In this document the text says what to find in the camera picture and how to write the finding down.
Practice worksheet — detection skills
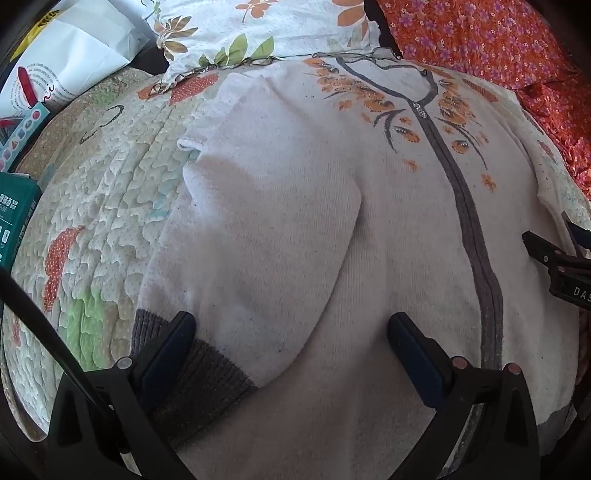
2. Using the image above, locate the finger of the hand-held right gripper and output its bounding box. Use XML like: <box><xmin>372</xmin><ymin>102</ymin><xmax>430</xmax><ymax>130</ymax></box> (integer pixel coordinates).
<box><xmin>562</xmin><ymin>211</ymin><xmax>591</xmax><ymax>260</ymax></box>
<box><xmin>522</xmin><ymin>231</ymin><xmax>571</xmax><ymax>274</ymax></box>

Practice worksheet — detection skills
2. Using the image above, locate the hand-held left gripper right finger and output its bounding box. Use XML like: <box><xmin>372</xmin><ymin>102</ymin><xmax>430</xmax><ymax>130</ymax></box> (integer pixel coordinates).
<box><xmin>387</xmin><ymin>312</ymin><xmax>541</xmax><ymax>480</ymax></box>

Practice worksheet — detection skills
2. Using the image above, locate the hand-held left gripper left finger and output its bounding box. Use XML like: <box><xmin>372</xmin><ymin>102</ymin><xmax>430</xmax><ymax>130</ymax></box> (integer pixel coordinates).
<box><xmin>46</xmin><ymin>311</ymin><xmax>197</xmax><ymax>480</ymax></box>

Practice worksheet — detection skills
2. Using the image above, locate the white sweater with tree print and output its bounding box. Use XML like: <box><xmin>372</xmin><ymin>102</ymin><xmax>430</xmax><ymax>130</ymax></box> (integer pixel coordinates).
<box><xmin>130</xmin><ymin>58</ymin><xmax>585</xmax><ymax>480</ymax></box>

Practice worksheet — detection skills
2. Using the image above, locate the quilted patchwork bed cover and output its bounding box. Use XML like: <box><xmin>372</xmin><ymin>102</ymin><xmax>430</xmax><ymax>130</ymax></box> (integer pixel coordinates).
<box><xmin>0</xmin><ymin>65</ymin><xmax>591</xmax><ymax>480</ymax></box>

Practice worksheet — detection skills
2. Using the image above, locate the orange floral blanket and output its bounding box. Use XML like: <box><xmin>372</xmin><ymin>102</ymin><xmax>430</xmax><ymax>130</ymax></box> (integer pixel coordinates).
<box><xmin>376</xmin><ymin>0</ymin><xmax>591</xmax><ymax>199</ymax></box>

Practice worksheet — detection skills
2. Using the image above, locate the teal cardboard box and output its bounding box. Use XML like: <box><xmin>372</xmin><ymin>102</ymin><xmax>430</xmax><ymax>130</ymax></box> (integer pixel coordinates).
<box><xmin>0</xmin><ymin>172</ymin><xmax>43</xmax><ymax>271</ymax></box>

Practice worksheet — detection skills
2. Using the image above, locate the light blue patterned box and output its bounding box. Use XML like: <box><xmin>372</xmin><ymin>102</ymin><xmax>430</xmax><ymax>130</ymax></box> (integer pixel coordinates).
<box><xmin>0</xmin><ymin>102</ymin><xmax>51</xmax><ymax>169</ymax></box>

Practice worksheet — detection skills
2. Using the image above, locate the white paper bag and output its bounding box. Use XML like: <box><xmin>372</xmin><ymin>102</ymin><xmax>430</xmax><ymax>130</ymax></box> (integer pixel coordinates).
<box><xmin>0</xmin><ymin>0</ymin><xmax>151</xmax><ymax>121</ymax></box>

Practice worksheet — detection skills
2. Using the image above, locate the white floral pillow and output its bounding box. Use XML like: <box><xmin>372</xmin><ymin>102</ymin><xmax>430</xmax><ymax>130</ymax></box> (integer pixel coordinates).
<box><xmin>139</xmin><ymin>0</ymin><xmax>382</xmax><ymax>95</ymax></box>

